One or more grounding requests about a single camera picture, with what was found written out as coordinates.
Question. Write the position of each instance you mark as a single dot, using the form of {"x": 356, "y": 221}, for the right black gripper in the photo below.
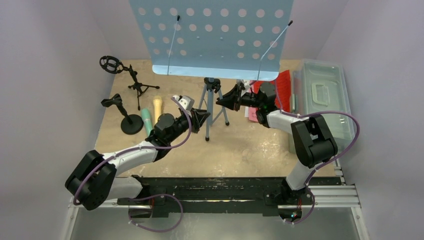
{"x": 238, "y": 100}

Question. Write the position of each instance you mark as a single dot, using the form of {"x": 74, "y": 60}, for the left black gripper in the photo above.
{"x": 197, "y": 116}

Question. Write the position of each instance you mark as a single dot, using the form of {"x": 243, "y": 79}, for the red sheet music page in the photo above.
{"x": 250, "y": 113}

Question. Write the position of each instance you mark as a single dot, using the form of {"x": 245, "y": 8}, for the beige microphone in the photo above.
{"x": 157, "y": 107}

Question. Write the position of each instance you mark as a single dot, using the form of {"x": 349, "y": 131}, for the green microphone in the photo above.
{"x": 147, "y": 121}

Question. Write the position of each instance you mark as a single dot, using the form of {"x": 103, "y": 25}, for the bright red sheet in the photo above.
{"x": 283, "y": 89}

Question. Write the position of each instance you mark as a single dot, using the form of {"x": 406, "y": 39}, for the blue music stand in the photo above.
{"x": 215, "y": 39}

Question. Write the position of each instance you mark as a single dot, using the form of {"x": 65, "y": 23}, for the black round-base mic stand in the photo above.
{"x": 131, "y": 124}

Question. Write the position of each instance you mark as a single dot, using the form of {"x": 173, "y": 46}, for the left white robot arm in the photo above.
{"x": 96, "y": 177}

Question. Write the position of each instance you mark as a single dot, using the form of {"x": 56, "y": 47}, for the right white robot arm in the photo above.
{"x": 313, "y": 141}

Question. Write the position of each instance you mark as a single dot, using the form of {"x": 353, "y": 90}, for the clear plastic storage box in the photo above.
{"x": 318, "y": 86}

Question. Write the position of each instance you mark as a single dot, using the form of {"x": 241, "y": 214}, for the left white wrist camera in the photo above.
{"x": 185, "y": 101}

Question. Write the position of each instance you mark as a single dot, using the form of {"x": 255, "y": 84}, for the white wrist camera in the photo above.
{"x": 246, "y": 85}
{"x": 185, "y": 101}

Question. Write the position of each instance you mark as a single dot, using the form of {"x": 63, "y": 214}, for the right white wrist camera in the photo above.
{"x": 246, "y": 85}

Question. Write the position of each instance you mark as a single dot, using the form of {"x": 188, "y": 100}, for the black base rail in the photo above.
{"x": 157, "y": 197}

